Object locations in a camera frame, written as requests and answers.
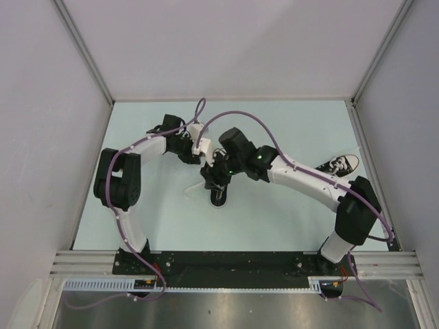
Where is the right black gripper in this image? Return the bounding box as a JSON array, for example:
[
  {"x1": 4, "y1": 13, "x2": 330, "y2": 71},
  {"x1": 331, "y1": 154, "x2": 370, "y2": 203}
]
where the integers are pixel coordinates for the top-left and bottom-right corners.
[{"x1": 200, "y1": 148, "x2": 244, "y2": 192}]

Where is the black canvas sneaker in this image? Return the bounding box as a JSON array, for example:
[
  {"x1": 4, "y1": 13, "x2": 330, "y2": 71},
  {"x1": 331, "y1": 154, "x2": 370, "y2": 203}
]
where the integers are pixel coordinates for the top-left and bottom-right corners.
[
  {"x1": 316, "y1": 154, "x2": 360, "y2": 178},
  {"x1": 209, "y1": 147, "x2": 230, "y2": 209}
]

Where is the white shoelace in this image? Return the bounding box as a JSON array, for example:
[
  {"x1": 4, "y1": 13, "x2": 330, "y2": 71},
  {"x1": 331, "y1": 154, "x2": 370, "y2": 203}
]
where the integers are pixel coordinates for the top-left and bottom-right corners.
[{"x1": 182, "y1": 181, "x2": 205, "y2": 200}]

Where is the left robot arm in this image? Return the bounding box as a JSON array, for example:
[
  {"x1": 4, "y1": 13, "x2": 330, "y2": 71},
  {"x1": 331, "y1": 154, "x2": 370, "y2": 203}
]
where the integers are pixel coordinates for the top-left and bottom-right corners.
[{"x1": 93, "y1": 114, "x2": 204, "y2": 274}]

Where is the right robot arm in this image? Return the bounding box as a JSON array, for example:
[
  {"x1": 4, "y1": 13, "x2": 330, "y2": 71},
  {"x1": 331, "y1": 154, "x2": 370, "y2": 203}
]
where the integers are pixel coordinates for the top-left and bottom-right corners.
[{"x1": 193, "y1": 127, "x2": 381, "y2": 276}]

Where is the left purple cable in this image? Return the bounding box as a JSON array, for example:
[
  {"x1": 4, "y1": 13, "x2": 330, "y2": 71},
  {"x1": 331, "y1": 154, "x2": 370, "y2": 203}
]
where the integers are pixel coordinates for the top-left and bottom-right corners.
[{"x1": 64, "y1": 97, "x2": 207, "y2": 311}]

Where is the purple cable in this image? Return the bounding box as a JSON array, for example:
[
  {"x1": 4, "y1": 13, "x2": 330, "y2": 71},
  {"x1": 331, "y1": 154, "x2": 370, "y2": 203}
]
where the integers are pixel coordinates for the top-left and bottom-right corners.
[
  {"x1": 64, "y1": 97, "x2": 207, "y2": 311},
  {"x1": 195, "y1": 110, "x2": 395, "y2": 313}
]

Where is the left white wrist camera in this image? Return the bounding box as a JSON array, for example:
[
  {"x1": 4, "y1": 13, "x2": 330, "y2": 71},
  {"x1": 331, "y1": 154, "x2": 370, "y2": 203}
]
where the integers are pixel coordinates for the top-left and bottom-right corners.
[{"x1": 187, "y1": 122, "x2": 205, "y2": 143}]

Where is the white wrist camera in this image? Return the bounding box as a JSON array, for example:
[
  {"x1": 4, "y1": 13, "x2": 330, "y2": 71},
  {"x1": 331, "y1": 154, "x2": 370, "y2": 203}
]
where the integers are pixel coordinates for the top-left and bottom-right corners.
[
  {"x1": 192, "y1": 138, "x2": 214, "y2": 167},
  {"x1": 187, "y1": 122, "x2": 205, "y2": 143}
]

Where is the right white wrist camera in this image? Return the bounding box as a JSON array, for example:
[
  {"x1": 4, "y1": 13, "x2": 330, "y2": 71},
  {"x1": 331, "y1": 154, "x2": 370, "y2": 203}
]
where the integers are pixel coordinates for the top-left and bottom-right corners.
[{"x1": 192, "y1": 138, "x2": 214, "y2": 167}]

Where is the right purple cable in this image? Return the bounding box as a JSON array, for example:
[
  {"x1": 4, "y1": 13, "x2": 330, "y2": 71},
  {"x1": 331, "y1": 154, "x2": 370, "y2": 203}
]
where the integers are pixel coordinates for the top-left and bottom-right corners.
[{"x1": 195, "y1": 110, "x2": 395, "y2": 313}]

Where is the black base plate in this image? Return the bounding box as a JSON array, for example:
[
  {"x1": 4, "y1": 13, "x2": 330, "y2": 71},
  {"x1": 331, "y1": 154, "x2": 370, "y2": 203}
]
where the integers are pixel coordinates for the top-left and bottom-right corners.
[{"x1": 112, "y1": 249, "x2": 355, "y2": 277}]

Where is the white slotted cable duct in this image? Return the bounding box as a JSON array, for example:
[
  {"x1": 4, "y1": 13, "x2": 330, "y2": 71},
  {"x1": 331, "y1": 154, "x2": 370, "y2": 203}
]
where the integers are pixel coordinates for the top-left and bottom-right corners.
[{"x1": 63, "y1": 276, "x2": 325, "y2": 294}]

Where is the aluminium frame rail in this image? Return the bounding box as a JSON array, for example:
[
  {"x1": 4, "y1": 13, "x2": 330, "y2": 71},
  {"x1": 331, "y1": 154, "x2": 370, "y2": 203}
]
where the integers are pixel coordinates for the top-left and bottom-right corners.
[{"x1": 51, "y1": 250, "x2": 424, "y2": 280}]

